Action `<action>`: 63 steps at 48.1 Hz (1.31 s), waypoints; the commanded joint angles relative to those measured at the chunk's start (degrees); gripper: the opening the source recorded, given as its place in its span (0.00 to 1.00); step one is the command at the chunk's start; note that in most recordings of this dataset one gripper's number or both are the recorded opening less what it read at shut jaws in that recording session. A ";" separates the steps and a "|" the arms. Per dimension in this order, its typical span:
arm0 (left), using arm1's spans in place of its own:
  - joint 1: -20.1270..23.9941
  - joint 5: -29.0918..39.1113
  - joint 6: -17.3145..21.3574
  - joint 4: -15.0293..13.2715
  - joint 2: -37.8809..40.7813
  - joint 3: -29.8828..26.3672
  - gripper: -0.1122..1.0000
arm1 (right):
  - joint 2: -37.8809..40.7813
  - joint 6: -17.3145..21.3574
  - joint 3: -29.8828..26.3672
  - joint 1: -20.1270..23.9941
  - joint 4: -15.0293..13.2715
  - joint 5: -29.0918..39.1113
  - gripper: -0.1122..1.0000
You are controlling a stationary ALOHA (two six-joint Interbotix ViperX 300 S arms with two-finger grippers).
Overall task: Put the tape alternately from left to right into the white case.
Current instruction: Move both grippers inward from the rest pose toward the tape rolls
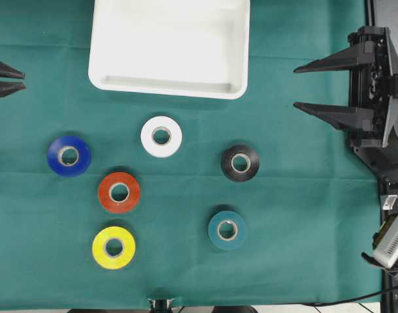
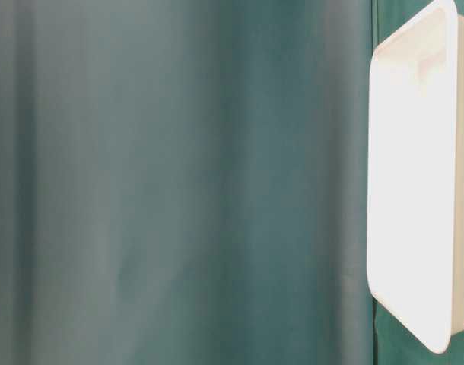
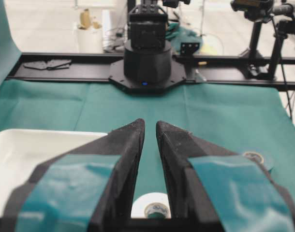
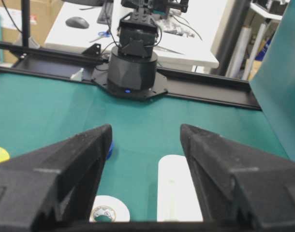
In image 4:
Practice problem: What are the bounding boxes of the white desk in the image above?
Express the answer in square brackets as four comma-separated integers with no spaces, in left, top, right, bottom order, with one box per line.
[44,0,219,70]

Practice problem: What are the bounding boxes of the black aluminium frame rail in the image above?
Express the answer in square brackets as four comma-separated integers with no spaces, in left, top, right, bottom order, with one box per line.
[0,42,261,111]

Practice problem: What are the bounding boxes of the blue tape roll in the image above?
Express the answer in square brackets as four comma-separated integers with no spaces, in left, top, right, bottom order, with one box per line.
[106,142,114,160]

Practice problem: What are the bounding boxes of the blue handled scissors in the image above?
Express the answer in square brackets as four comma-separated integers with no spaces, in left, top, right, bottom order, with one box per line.
[90,31,111,43]

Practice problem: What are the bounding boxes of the green table cloth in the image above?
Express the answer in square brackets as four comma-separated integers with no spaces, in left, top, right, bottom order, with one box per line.
[0,73,287,221]

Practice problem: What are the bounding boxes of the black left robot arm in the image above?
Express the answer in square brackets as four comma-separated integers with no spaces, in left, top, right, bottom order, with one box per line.
[91,0,188,101]

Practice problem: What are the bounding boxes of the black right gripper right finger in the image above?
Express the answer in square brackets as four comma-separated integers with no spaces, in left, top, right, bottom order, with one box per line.
[180,124,295,229]

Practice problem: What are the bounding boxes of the white tape roll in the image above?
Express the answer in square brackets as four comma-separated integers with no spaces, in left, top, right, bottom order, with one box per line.
[89,195,131,222]

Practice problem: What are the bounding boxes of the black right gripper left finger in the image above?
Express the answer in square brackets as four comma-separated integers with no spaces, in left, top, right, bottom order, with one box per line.
[0,124,112,229]

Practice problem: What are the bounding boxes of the black computer mouse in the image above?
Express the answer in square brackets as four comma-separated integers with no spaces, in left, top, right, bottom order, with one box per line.
[65,16,89,29]

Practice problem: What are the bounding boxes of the white plastic case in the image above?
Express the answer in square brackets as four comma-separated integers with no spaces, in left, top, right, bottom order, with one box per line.
[157,155,203,222]

